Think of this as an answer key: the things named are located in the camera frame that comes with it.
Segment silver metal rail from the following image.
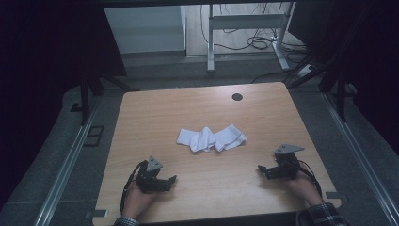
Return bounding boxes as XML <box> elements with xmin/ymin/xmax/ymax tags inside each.
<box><xmin>322</xmin><ymin>93</ymin><xmax>399</xmax><ymax>226</ymax></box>
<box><xmin>33</xmin><ymin>96</ymin><xmax>102</xmax><ymax>226</ymax></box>

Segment person's plaid sleeve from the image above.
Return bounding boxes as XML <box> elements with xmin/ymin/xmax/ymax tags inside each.
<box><xmin>113</xmin><ymin>216</ymin><xmax>141</xmax><ymax>226</ymax></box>
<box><xmin>296</xmin><ymin>202</ymin><xmax>345</xmax><ymax>226</ymax></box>

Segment white sock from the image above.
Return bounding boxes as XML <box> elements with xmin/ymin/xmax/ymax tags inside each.
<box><xmin>214</xmin><ymin>123</ymin><xmax>247</xmax><ymax>153</ymax></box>
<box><xmin>176</xmin><ymin>126</ymin><xmax>217</xmax><ymax>153</ymax></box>

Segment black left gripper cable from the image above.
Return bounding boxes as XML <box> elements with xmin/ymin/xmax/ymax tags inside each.
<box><xmin>120</xmin><ymin>160</ymin><xmax>149</xmax><ymax>215</ymax></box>

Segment white metal desk frame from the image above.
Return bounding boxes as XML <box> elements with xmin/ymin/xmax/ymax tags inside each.
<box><xmin>206</xmin><ymin>2</ymin><xmax>296</xmax><ymax>74</ymax></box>

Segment person's left plaid sleeve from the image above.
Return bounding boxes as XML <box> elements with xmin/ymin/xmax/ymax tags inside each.
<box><xmin>113</xmin><ymin>216</ymin><xmax>141</xmax><ymax>226</ymax></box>

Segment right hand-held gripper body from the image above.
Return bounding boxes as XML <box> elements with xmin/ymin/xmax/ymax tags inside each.
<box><xmin>265</xmin><ymin>143</ymin><xmax>306</xmax><ymax>181</ymax></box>

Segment black metal stand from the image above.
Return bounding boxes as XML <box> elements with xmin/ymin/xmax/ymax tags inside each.
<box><xmin>319</xmin><ymin>60</ymin><xmax>359</xmax><ymax>123</ymax></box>

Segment person's right plaid sleeve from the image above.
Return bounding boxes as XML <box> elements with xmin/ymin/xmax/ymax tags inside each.
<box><xmin>296</xmin><ymin>202</ymin><xmax>345</xmax><ymax>226</ymax></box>

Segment person's left hand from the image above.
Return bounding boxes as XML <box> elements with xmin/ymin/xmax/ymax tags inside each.
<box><xmin>121</xmin><ymin>180</ymin><xmax>162</xmax><ymax>220</ymax></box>

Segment black floor cables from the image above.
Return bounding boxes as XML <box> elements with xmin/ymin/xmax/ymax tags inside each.
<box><xmin>199</xmin><ymin>3</ymin><xmax>308</xmax><ymax>64</ymax></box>

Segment dark curtain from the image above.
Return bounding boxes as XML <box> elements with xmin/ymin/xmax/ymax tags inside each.
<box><xmin>0</xmin><ymin>0</ymin><xmax>128</xmax><ymax>208</ymax></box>
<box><xmin>288</xmin><ymin>0</ymin><xmax>399</xmax><ymax>154</ymax></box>

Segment person's right hand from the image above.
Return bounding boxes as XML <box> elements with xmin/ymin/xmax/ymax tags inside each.
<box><xmin>283</xmin><ymin>170</ymin><xmax>325</xmax><ymax>208</ymax></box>

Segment white cabinet panel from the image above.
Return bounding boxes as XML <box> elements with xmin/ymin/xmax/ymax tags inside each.
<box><xmin>104</xmin><ymin>5</ymin><xmax>187</xmax><ymax>55</ymax></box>

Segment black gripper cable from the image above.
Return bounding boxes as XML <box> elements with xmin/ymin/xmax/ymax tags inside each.
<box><xmin>296</xmin><ymin>160</ymin><xmax>324</xmax><ymax>198</ymax></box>
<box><xmin>120</xmin><ymin>160</ymin><xmax>149</xmax><ymax>215</ymax></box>

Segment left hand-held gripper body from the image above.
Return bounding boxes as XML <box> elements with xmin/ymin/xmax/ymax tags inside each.
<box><xmin>136</xmin><ymin>155</ymin><xmax>172</xmax><ymax>193</ymax></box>

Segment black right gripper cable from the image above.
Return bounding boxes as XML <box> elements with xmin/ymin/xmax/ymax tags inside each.
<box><xmin>296</xmin><ymin>160</ymin><xmax>324</xmax><ymax>198</ymax></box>

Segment white power strip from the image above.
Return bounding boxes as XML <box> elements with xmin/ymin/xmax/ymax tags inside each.
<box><xmin>295</xmin><ymin>63</ymin><xmax>315</xmax><ymax>78</ymax></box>

